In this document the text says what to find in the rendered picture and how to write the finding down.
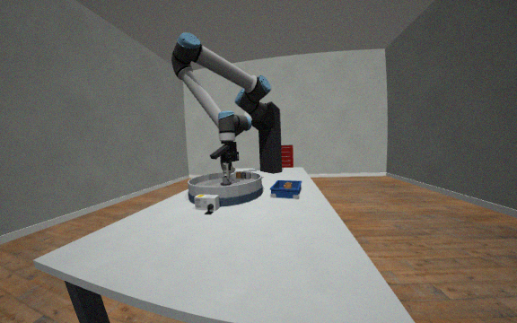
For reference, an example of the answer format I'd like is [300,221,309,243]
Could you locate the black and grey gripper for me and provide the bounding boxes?
[221,141,239,180]

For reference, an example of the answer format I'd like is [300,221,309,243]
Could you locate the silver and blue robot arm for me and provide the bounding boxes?
[171,32,271,142]

